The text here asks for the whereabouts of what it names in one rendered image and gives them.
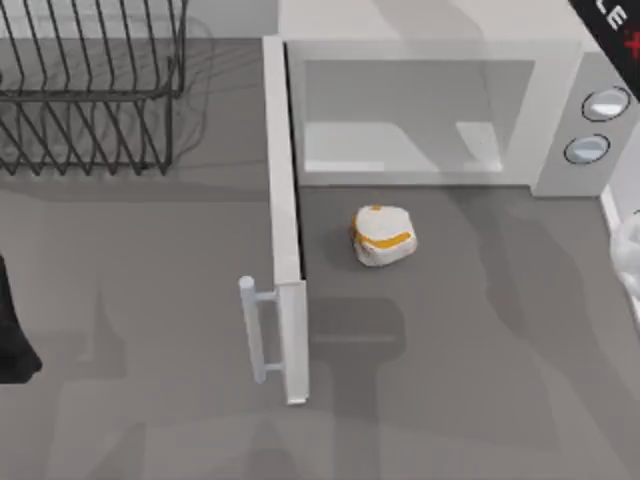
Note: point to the pale microwave oven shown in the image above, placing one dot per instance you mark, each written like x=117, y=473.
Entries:
x=560, y=170

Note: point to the white microwave door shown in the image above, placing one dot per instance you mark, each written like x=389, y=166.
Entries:
x=282, y=210

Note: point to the large round microwave knob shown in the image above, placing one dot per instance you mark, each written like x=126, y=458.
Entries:
x=606, y=103

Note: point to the white and orange wrapped bread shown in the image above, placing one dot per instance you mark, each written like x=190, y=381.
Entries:
x=382, y=235

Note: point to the small round microwave knob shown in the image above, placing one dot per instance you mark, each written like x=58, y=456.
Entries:
x=587, y=149

